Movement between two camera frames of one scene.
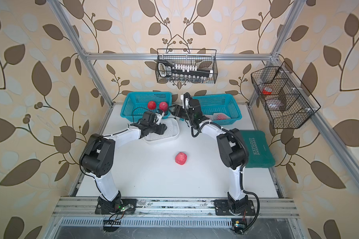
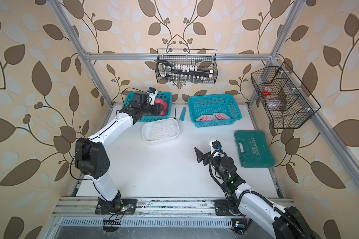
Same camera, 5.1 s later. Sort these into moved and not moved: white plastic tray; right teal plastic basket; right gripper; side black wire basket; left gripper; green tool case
Moved: right gripper; left gripper
Not moved: green tool case; white plastic tray; right teal plastic basket; side black wire basket
